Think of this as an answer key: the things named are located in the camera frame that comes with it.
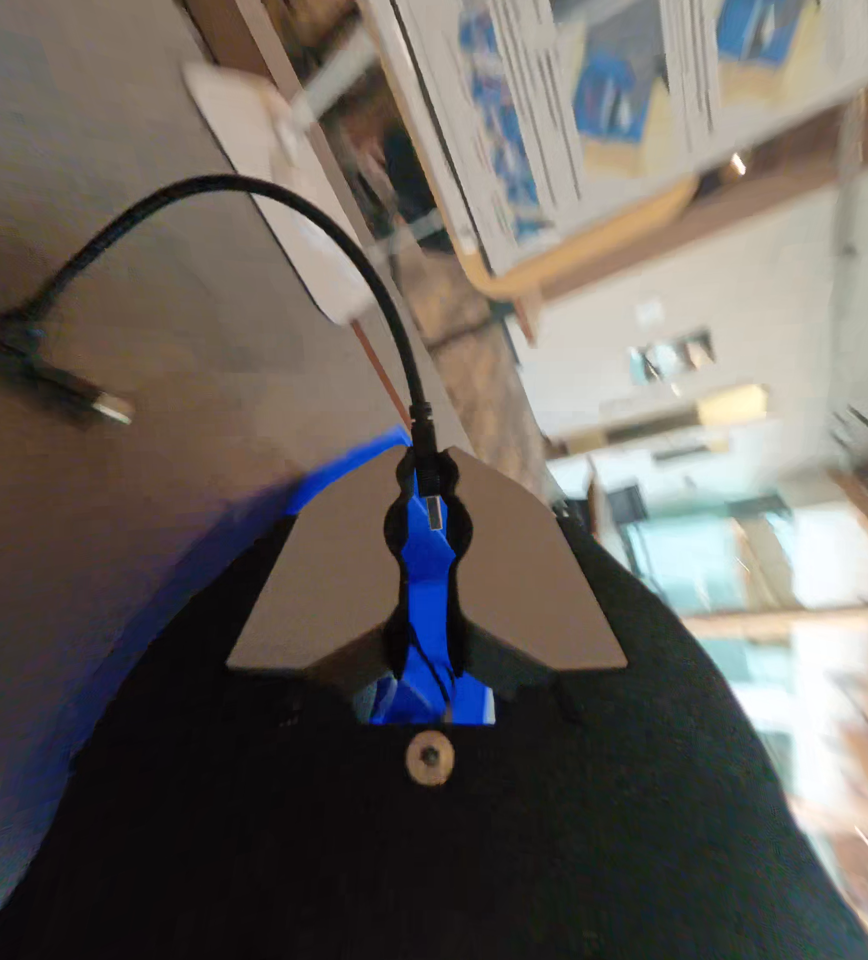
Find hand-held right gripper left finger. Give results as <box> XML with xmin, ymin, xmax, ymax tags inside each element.
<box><xmin>225</xmin><ymin>447</ymin><xmax>415</xmax><ymax>695</ymax></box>

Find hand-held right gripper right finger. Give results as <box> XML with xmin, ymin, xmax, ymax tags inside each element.
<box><xmin>443</xmin><ymin>447</ymin><xmax>628</xmax><ymax>699</ymax></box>

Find blue plastic bin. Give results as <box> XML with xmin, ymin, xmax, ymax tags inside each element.
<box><xmin>284</xmin><ymin>424</ymin><xmax>497</xmax><ymax>727</ymax></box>

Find black USB cable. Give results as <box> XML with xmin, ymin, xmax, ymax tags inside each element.
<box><xmin>0</xmin><ymin>174</ymin><xmax>451</xmax><ymax>535</ymax></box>

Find wooden poster backboard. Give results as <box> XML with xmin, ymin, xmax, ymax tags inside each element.
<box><xmin>459</xmin><ymin>171</ymin><xmax>706</xmax><ymax>303</ymax></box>

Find instruction poster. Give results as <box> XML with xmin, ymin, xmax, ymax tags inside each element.
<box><xmin>365</xmin><ymin>0</ymin><xmax>868</xmax><ymax>276</ymax></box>

